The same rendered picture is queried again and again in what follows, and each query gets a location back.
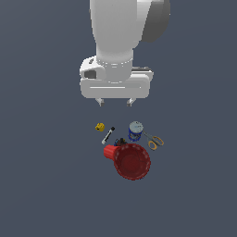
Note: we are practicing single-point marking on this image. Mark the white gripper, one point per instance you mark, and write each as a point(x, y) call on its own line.
point(115, 86)

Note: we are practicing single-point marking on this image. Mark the small dark blue object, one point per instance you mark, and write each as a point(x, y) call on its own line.
point(120, 142)

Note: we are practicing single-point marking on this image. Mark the black and white marker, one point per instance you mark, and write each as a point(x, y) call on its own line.
point(108, 135)

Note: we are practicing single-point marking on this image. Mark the red bowl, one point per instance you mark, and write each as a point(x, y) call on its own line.
point(132, 161)

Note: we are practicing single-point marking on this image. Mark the small yellow toy block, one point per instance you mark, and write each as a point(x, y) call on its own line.
point(99, 127)

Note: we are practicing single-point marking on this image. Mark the red cup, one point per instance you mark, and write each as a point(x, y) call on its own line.
point(110, 152)

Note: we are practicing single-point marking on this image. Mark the blue tin can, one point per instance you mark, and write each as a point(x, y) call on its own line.
point(135, 131)

